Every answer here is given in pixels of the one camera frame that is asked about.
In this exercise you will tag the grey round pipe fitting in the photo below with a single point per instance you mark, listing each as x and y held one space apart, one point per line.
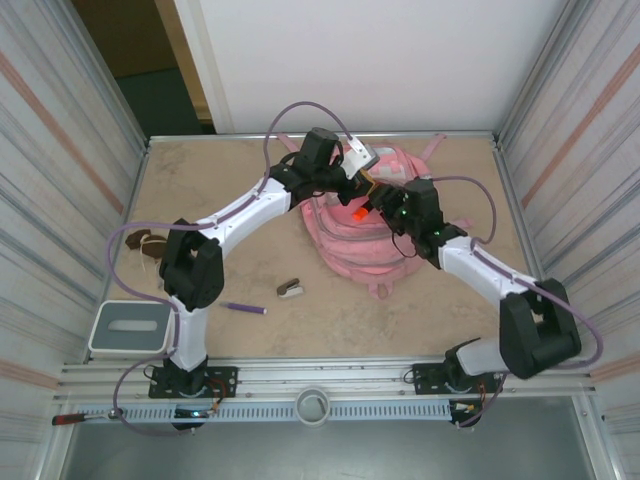
311 402

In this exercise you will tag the white grey scale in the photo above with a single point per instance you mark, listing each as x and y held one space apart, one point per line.
130 327

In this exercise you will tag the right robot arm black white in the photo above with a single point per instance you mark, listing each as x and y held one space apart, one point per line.
540 330

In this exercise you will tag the pink backpack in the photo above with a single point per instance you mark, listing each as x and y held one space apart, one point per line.
360 245

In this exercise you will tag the grey metal sheet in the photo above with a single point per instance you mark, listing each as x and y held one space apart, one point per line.
320 455

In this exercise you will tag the aluminium mounting rail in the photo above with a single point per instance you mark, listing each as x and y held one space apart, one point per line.
320 372

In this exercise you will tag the purple pen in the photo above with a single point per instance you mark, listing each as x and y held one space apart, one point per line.
245 307

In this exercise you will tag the brown cloth bundle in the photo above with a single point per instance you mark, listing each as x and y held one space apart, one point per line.
150 245

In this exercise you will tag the black orange highlighter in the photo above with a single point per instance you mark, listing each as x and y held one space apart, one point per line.
360 215

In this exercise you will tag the white door frame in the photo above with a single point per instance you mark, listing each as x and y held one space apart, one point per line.
200 65

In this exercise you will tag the small brown white stapler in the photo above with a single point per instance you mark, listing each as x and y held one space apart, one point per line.
290 290

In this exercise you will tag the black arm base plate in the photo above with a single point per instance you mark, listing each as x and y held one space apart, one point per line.
425 380
225 382

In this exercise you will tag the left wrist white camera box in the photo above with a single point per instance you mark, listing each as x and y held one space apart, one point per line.
361 160

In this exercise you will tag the corrugated metal side panel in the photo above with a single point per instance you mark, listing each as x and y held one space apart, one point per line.
50 200
590 175

